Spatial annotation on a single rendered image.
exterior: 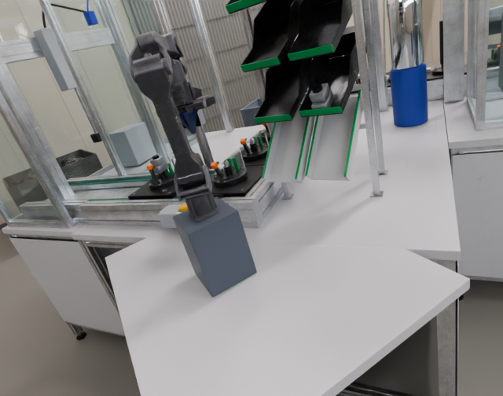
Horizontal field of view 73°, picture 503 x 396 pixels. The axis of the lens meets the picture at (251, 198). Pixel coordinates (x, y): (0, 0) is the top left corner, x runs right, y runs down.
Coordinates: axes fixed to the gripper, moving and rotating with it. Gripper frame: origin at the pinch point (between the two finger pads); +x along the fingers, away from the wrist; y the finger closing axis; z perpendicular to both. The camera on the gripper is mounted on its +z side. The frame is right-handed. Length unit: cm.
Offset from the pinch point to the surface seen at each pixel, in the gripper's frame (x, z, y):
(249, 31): -19.7, 22.9, -15.4
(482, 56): 10, 78, -82
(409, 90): 22, 92, -56
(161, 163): 19.2, 19.6, 36.8
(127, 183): 32, 29, 73
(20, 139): -5, -2, 86
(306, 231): 39.4, 0.9, -29.1
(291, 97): 2.0, 21.0, -25.3
